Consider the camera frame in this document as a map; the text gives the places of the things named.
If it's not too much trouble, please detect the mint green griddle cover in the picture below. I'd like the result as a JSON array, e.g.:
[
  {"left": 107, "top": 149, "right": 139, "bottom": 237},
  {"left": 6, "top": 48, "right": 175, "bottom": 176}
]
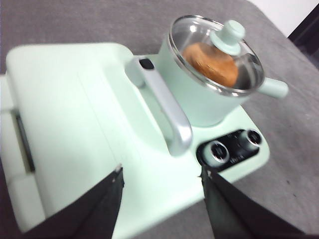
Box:
[{"left": 5, "top": 42, "right": 180, "bottom": 230}]

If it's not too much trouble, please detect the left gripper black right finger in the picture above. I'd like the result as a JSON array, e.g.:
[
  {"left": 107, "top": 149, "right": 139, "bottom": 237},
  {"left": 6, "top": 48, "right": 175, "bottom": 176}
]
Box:
[{"left": 198, "top": 167, "right": 309, "bottom": 239}]

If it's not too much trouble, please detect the mint green pot with handle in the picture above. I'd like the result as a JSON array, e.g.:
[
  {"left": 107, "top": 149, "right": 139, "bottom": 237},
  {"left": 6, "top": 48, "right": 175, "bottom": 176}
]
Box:
[{"left": 157, "top": 15, "right": 290, "bottom": 126}]

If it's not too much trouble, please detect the silver control knob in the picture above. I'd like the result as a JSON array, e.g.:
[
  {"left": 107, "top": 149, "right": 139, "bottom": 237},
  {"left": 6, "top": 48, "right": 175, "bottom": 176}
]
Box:
[
  {"left": 240, "top": 129, "right": 262, "bottom": 150},
  {"left": 203, "top": 140, "right": 230, "bottom": 166}
]

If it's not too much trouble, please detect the brown potato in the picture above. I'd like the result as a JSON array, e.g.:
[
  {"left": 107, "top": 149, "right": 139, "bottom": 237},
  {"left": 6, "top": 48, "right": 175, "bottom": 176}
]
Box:
[{"left": 182, "top": 42, "right": 239, "bottom": 88}]

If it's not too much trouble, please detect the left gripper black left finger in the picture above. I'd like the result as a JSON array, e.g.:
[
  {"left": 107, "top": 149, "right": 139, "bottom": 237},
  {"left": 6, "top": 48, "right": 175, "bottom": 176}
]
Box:
[{"left": 23, "top": 165, "right": 125, "bottom": 239}]

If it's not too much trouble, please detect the silver cover handle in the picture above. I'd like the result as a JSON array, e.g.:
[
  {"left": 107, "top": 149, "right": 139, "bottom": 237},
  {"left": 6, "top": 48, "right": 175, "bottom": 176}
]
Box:
[{"left": 124, "top": 56, "right": 193, "bottom": 156}]

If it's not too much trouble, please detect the mint green breakfast machine base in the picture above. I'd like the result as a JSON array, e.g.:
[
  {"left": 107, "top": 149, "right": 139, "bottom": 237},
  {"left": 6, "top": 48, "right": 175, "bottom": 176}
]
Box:
[{"left": 0, "top": 42, "right": 271, "bottom": 235}]

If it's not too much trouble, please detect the glass lid with green knob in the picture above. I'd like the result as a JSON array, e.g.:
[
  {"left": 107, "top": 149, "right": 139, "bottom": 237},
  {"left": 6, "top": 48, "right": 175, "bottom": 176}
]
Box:
[{"left": 168, "top": 15, "right": 265, "bottom": 97}]

